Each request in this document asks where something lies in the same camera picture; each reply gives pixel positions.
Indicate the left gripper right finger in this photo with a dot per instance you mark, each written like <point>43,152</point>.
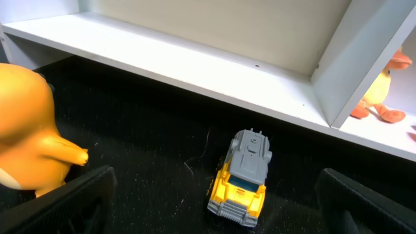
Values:
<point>364,211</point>

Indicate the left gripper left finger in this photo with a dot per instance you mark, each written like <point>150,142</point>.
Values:
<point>65,208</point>

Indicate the yellow rubber duck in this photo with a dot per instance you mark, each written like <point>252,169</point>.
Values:
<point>26,130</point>

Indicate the grey and yellow toy truck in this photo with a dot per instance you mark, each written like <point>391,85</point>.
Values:
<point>243,182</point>

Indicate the yellow plush duck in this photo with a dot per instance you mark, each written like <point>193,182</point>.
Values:
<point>378,91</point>

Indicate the white shelf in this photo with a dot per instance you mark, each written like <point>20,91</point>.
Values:
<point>195,74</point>

